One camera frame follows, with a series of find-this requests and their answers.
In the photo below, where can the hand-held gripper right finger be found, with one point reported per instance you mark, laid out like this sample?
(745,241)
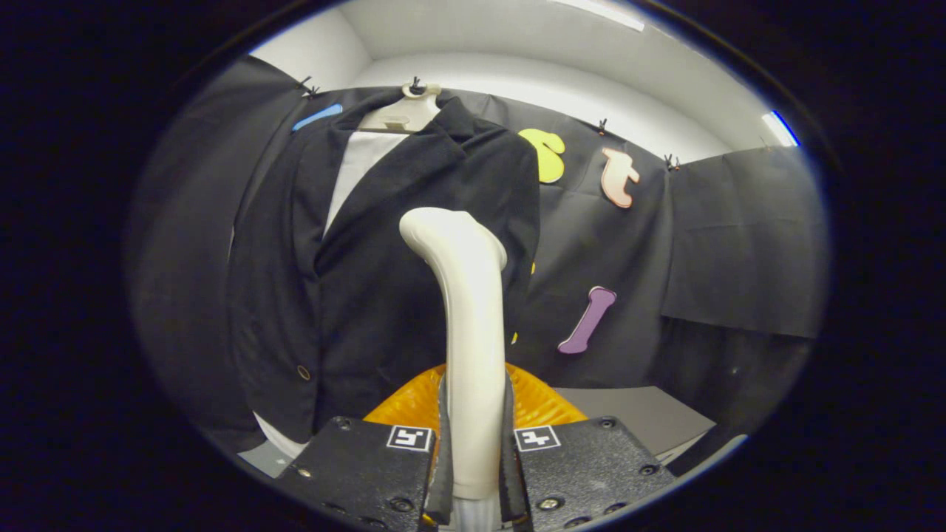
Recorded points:
(510,465)

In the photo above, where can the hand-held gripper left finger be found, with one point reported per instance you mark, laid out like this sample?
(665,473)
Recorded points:
(446,473)

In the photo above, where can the black backdrop cloth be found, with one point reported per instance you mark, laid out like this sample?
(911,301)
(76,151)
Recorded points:
(739,244)

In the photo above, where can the white garment steamer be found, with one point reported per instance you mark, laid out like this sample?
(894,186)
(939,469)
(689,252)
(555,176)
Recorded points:
(473,332)

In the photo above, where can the white shirt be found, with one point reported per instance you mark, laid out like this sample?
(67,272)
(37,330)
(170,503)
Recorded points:
(362,162)

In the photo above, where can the grey cabinet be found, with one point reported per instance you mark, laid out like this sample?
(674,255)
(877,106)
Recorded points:
(643,417)

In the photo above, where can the black suit jacket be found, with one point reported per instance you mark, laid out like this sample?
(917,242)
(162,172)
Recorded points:
(384,295)

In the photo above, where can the white clothes hanger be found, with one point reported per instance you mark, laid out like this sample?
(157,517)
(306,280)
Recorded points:
(403,114)

